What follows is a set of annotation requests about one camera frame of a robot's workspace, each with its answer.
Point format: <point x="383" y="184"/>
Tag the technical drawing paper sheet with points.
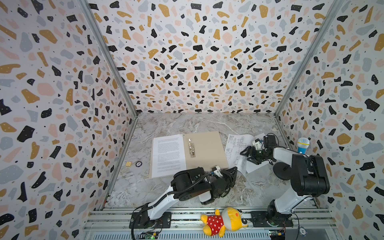
<point x="235" y="145"/>

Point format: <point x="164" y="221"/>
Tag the aluminium rail frame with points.
<point x="186" y="224"/>

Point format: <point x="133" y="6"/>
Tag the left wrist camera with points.
<point x="216" y="171"/>

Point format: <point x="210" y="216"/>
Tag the round white blue badge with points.
<point x="302" y="231"/>

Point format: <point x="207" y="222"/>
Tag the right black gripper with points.
<point x="254" y="154"/>

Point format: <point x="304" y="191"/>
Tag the silver folder clip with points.
<point x="192" y="149"/>

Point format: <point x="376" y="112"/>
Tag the right circuit board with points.
<point x="277" y="235"/>

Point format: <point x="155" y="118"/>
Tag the yellow plush toy red dress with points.
<point x="229" y="219"/>

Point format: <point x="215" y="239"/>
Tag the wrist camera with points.
<point x="216" y="171"/>
<point x="257" y="144"/>

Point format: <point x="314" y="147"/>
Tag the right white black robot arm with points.
<point x="307" y="174"/>

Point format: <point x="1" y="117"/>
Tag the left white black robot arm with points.
<point x="188" y="184"/>

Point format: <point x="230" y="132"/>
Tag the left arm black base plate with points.
<point x="142" y="221"/>

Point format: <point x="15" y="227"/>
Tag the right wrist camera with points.
<point x="257" y="144"/>

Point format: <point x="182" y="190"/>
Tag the blue toy microphone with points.
<point x="303" y="144"/>

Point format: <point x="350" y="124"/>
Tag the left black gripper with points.
<point x="226" y="175"/>

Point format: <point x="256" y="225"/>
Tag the beige manila folder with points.
<point x="209" y="151"/>

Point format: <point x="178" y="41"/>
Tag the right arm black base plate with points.
<point x="264" y="219"/>

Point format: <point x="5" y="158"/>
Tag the text printed paper sheet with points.
<point x="168" y="156"/>

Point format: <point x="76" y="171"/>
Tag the left green circuit board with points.
<point x="148" y="236"/>

